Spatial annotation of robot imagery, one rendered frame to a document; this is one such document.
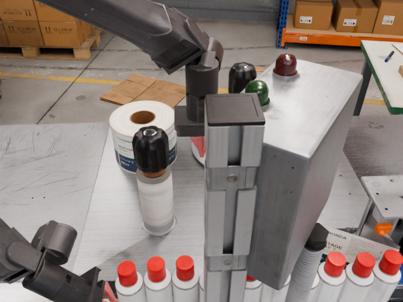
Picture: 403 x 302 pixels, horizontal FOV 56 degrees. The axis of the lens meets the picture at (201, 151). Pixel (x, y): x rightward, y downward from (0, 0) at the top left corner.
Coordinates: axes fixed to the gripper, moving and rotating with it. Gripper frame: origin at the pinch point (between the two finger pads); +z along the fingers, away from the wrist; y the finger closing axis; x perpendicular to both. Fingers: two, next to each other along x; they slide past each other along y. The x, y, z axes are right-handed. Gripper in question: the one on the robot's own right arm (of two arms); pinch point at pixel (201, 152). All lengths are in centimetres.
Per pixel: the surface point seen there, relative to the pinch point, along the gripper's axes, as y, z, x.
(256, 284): -8.9, 14.0, 21.3
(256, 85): -3.3, -31.5, 29.0
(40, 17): 136, 82, -308
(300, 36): -121, 110, -319
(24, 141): 62, 37, -55
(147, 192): 12.5, 15.5, -4.8
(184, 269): 4.1, 9.9, 20.1
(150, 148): 10.8, 2.7, -5.1
